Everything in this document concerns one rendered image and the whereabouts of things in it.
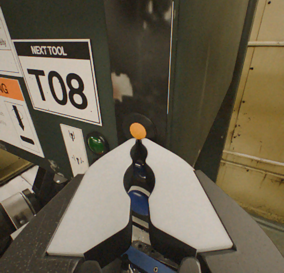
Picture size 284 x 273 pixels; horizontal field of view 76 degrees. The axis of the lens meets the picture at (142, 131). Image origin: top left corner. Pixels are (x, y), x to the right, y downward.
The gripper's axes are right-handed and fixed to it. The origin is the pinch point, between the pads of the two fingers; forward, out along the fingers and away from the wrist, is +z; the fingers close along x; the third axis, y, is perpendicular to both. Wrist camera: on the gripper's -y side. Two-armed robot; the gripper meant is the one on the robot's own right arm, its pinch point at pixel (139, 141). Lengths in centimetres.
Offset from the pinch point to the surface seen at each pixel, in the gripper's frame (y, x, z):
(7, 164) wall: 75, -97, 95
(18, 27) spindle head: -7.5, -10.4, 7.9
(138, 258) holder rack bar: 50, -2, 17
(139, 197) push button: 6.8, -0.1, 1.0
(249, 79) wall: 16, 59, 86
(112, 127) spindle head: 0.5, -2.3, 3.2
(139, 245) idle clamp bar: 77, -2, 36
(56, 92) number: -2.0, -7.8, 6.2
